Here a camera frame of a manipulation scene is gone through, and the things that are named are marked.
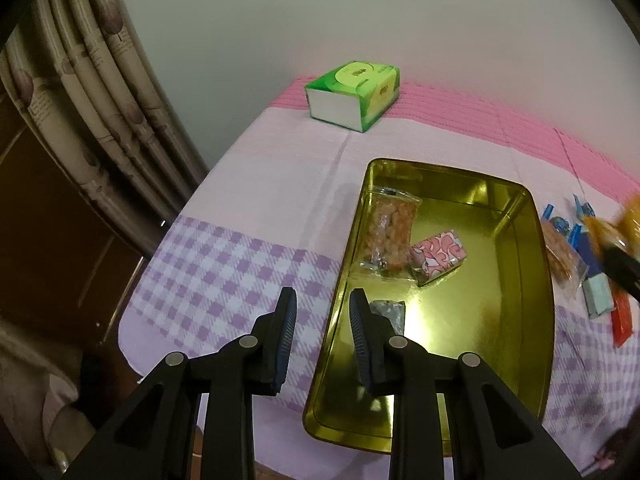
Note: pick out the gold tin tray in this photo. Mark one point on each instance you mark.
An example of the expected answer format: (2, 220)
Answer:
(475, 310)

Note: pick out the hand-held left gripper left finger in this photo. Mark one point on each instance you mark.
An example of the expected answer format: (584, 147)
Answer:
(285, 340)

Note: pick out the red snack packet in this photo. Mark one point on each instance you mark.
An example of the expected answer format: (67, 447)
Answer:
(622, 320)

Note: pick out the green tissue box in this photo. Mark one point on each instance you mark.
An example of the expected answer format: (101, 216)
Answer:
(350, 105)

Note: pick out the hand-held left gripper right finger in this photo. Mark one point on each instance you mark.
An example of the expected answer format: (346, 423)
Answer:
(361, 340)

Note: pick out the dark grey snack packet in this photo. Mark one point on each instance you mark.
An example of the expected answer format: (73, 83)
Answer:
(392, 312)

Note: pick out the blue foil candy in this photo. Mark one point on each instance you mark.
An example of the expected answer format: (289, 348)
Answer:
(562, 224)

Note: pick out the pink patterned snack packet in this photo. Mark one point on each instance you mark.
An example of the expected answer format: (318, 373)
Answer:
(437, 255)

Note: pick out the navy and teal packet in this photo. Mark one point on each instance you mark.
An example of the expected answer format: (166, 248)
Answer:
(597, 295)

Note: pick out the beige patterned curtain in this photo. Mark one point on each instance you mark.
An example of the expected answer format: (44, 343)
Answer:
(100, 85)

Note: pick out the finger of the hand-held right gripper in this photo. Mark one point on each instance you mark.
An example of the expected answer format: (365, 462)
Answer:
(625, 270)

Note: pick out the clear orange snack packet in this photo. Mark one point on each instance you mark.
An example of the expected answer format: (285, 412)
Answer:
(392, 230)
(560, 255)

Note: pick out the beige cloth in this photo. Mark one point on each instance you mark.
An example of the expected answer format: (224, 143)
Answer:
(30, 385)

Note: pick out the brown wooden cabinet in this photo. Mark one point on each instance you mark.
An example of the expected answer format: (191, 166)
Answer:
(50, 235)

